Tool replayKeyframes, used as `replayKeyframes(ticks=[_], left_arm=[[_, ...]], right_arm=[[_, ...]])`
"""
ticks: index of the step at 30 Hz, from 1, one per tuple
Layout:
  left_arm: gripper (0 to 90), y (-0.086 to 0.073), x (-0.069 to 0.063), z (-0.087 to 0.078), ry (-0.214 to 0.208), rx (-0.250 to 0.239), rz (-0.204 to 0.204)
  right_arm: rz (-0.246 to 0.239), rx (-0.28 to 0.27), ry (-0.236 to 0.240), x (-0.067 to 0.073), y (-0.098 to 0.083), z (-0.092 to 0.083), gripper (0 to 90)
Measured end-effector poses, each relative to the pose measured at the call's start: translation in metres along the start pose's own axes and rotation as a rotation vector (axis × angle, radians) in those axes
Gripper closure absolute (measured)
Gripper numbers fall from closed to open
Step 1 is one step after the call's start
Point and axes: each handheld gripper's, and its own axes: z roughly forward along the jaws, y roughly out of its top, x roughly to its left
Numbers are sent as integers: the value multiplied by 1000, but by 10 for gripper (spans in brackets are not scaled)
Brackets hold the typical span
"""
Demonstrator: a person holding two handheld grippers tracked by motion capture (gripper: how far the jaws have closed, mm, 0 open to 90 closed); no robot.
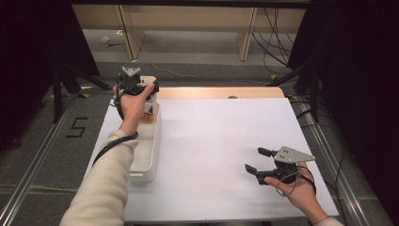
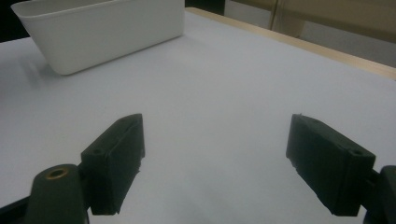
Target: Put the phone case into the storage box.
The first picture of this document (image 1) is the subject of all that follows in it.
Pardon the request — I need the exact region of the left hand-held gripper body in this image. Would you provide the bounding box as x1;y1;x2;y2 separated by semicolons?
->
116;66;144;96

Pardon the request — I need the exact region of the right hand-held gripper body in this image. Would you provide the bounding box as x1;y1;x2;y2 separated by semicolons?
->
273;145;316;186

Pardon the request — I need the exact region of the white oblong plastic box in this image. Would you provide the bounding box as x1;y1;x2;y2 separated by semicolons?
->
129;102;163;184

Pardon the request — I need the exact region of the person's left hand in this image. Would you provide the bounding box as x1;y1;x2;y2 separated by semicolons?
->
112;83;156;137

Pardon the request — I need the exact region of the person's right hand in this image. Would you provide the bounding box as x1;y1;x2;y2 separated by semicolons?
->
263;161;318;222

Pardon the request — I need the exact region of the white table mat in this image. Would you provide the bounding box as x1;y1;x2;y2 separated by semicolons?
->
84;97;340;223

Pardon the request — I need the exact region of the wooden table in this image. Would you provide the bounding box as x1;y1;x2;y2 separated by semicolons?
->
155;87;286;101

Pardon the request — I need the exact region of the black tripod stand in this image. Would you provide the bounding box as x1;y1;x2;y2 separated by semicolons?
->
267;58;322;124
51;61;119;124

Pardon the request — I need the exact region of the beige wooden shelf unit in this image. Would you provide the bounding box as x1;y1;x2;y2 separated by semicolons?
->
71;3;307;62

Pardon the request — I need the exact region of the black curtain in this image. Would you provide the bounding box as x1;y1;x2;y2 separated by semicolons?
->
286;0;399;218
0;0;101;153

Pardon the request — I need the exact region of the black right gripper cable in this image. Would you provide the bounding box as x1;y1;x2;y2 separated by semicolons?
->
276;166;318;198

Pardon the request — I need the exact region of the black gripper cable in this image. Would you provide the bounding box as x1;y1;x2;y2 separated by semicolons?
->
91;73;139;168
276;166;318;198

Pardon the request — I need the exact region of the metal floor rail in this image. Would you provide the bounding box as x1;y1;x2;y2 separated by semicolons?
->
296;101;372;226
0;91;80;226

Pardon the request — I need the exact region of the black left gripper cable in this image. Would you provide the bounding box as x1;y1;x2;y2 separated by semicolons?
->
91;73;139;168

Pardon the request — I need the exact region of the bundle of black cables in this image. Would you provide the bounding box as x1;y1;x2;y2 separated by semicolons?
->
251;7;297;75

